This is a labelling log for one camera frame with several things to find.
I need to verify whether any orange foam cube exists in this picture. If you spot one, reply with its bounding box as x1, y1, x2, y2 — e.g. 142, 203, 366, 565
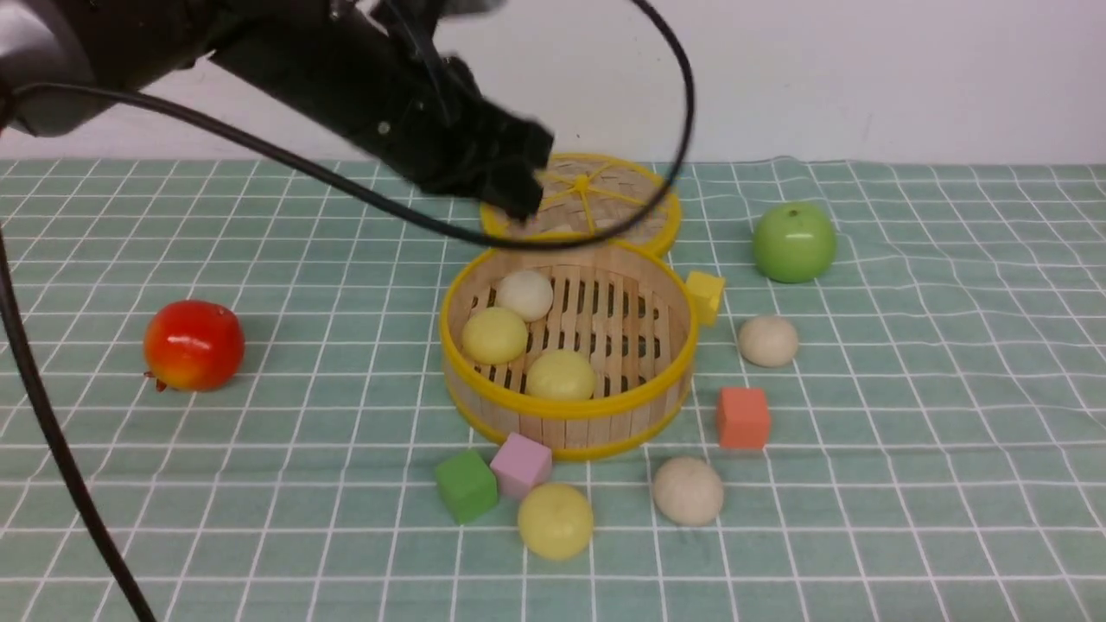
714, 387, 772, 450

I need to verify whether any green foam cube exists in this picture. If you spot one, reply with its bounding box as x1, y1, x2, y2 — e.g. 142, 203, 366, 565
435, 448, 500, 526

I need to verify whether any yellow foam cube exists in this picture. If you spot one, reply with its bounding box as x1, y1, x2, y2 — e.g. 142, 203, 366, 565
686, 270, 726, 326

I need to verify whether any left black cable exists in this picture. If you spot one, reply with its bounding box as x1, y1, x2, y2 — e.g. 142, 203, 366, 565
0, 0, 697, 622

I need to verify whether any bamboo steamer tray yellow rim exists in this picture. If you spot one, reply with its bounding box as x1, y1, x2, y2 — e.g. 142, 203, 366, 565
438, 241, 700, 462

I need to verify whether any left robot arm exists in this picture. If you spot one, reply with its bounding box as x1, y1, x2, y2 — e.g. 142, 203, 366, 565
1, 1, 553, 220

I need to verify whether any pink foam cube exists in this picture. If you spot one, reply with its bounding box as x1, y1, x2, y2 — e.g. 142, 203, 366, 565
490, 432, 553, 499

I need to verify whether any woven bamboo steamer lid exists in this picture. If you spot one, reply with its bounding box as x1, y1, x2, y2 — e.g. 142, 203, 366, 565
480, 153, 662, 238

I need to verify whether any yellow bun front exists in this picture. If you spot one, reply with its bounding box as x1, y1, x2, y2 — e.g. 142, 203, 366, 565
517, 483, 595, 562

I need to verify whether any red pomegranate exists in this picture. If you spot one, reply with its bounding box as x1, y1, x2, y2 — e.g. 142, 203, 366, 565
143, 300, 246, 392

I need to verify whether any white bun front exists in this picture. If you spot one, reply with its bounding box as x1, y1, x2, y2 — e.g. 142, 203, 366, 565
653, 456, 724, 527

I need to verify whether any yellow bun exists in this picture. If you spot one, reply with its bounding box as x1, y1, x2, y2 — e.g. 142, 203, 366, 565
524, 349, 596, 402
460, 307, 529, 365
517, 483, 595, 562

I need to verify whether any green apple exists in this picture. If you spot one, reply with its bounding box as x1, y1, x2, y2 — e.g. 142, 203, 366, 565
752, 201, 838, 283

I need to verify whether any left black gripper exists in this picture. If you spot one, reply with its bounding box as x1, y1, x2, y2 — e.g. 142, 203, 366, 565
211, 1, 553, 221

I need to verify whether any green checkered tablecloth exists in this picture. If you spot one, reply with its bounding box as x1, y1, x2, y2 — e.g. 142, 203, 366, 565
3, 158, 1105, 621

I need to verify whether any white bun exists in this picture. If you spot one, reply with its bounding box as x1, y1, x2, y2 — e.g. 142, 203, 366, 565
653, 456, 724, 527
494, 270, 554, 322
735, 315, 799, 369

